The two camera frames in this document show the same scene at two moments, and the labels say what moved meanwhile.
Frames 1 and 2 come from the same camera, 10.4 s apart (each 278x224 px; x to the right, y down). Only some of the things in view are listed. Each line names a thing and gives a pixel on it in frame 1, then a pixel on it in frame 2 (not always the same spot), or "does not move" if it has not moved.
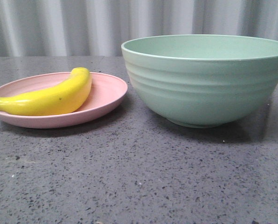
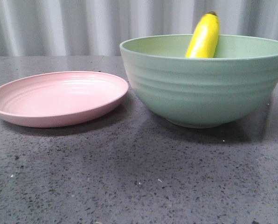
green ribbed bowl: (205, 80) does not move
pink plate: (106, 91) does not move
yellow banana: (63, 97) → (204, 40)
